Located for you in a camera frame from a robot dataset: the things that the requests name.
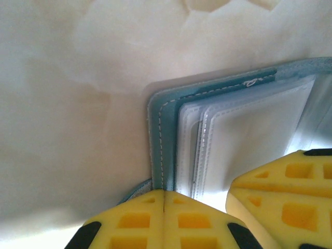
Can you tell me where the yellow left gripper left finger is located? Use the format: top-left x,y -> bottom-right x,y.
66,189 -> 166,249

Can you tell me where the light blue leather card holder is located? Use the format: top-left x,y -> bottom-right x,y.
116,56 -> 332,205

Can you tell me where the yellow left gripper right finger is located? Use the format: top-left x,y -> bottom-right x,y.
163,190 -> 262,249

